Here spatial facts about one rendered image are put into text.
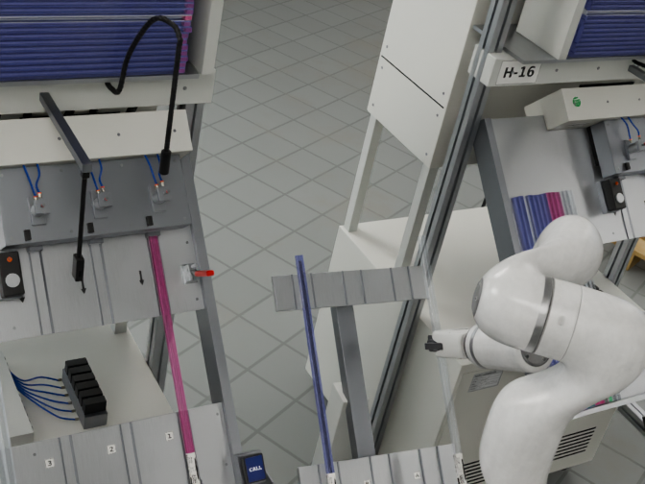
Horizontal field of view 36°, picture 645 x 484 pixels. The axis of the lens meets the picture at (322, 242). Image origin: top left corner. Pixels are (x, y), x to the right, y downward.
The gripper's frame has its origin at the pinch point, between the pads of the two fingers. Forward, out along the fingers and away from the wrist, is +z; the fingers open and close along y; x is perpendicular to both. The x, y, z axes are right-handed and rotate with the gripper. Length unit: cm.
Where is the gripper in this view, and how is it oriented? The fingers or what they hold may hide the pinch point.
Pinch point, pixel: (440, 343)
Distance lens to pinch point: 197.1
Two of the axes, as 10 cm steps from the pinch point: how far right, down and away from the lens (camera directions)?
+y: -9.1, 0.5, -4.0
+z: -4.0, 0.7, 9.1
